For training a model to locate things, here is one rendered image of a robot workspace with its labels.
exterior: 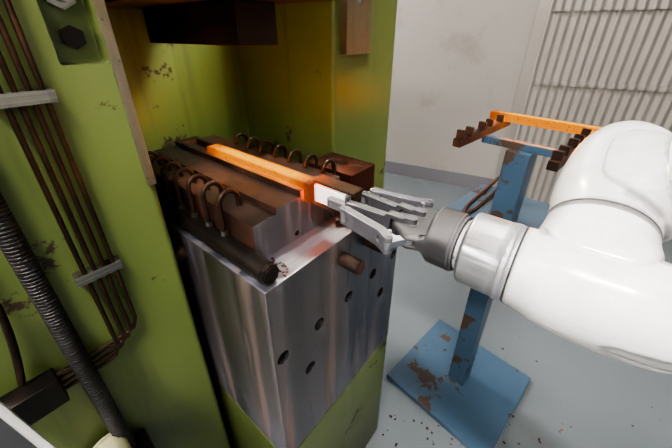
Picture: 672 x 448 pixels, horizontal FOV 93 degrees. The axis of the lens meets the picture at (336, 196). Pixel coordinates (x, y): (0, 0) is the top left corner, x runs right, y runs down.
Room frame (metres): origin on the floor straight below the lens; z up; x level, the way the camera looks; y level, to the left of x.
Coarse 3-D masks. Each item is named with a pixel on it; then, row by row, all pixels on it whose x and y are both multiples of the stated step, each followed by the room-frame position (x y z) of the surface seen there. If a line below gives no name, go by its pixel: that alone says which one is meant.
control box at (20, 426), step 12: (0, 408) 0.11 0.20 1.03; (0, 420) 0.10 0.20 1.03; (12, 420) 0.11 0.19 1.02; (0, 432) 0.10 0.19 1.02; (12, 432) 0.10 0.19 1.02; (24, 432) 0.10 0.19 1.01; (36, 432) 0.11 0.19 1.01; (0, 444) 0.10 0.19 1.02; (12, 444) 0.10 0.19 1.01; (24, 444) 0.10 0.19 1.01; (36, 444) 0.10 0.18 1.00; (48, 444) 0.11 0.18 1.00
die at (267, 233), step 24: (240, 144) 0.72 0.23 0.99; (192, 168) 0.58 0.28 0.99; (216, 168) 0.58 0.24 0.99; (240, 168) 0.56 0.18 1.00; (312, 168) 0.57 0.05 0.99; (192, 192) 0.49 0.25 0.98; (216, 192) 0.49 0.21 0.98; (240, 192) 0.48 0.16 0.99; (264, 192) 0.47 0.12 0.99; (288, 192) 0.47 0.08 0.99; (216, 216) 0.45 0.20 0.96; (240, 216) 0.41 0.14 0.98; (264, 216) 0.41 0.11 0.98; (288, 216) 0.44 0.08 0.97; (312, 216) 0.48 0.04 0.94; (240, 240) 0.41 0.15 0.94; (264, 240) 0.40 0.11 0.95; (288, 240) 0.43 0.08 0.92
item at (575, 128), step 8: (496, 112) 0.95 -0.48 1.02; (504, 112) 0.95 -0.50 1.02; (504, 120) 0.93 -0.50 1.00; (512, 120) 0.92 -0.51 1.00; (520, 120) 0.90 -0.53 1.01; (528, 120) 0.89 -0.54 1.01; (536, 120) 0.87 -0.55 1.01; (544, 120) 0.86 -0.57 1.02; (552, 120) 0.85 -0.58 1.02; (544, 128) 0.85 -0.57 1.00; (552, 128) 0.84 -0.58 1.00; (560, 128) 0.83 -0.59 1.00; (568, 128) 0.81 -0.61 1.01; (576, 128) 0.80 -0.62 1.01; (592, 128) 0.78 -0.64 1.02
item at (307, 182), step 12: (216, 144) 0.67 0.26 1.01; (228, 156) 0.61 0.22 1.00; (240, 156) 0.60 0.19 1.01; (252, 156) 0.60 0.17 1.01; (252, 168) 0.56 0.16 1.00; (264, 168) 0.54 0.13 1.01; (276, 168) 0.53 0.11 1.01; (288, 168) 0.53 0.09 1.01; (288, 180) 0.50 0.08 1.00; (300, 180) 0.48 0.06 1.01; (312, 180) 0.47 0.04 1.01; (324, 180) 0.46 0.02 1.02; (336, 180) 0.46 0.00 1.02; (312, 192) 0.46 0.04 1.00; (348, 192) 0.42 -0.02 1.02; (360, 192) 0.42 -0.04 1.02
